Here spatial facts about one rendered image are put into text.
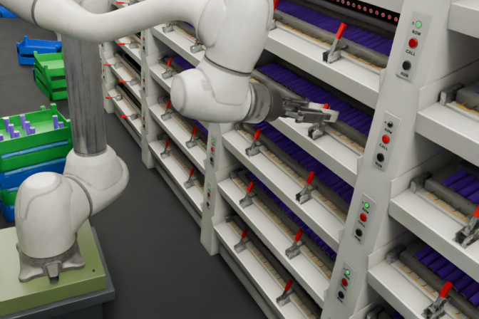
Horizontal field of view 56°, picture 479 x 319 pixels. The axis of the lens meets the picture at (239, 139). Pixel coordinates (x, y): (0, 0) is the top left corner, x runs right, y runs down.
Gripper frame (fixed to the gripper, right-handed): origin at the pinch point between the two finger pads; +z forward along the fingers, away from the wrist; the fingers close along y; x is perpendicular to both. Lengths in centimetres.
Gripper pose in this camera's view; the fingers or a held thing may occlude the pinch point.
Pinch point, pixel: (323, 112)
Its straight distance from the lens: 114.4
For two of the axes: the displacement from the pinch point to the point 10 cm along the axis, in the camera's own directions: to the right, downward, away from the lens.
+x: 3.1, -8.9, -3.3
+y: 5.1, 4.5, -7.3
